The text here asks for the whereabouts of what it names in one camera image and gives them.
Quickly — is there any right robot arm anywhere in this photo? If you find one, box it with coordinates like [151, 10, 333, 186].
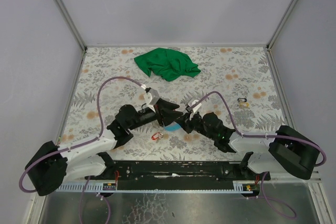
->
[176, 112, 320, 180]

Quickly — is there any red key tag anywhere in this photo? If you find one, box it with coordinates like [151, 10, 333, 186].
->
[151, 132, 160, 141]

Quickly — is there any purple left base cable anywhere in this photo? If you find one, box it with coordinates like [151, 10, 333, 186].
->
[79, 176, 111, 224]

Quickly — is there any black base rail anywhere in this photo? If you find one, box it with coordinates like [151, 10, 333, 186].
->
[90, 161, 270, 184]

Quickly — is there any white slotted cable duct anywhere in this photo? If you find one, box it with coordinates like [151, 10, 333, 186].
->
[56, 178, 260, 195]

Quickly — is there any aluminium corner post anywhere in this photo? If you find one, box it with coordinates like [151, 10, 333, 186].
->
[266, 0, 299, 51]
[53, 0, 87, 51]

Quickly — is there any key with black tag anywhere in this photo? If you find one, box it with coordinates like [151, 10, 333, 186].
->
[237, 98, 247, 103]

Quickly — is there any metal key organizer blue handle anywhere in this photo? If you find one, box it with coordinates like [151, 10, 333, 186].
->
[164, 122, 181, 132]

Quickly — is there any green crumpled cloth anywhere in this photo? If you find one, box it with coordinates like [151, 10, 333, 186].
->
[134, 48, 201, 82]

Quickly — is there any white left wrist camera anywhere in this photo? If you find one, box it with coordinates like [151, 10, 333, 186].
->
[141, 84, 160, 112]

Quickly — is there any aluminium corner post left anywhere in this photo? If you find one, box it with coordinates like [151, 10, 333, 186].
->
[53, 0, 87, 51]

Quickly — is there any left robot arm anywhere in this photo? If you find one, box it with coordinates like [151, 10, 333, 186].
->
[23, 98, 183, 196]

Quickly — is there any key with yellow ring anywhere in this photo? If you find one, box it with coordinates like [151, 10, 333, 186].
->
[239, 102, 249, 108]

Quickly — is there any silver key on red tag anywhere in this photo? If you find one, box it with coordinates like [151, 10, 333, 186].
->
[156, 133, 164, 142]

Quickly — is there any aluminium corner post right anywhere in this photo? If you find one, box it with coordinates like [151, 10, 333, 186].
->
[266, 0, 299, 51]

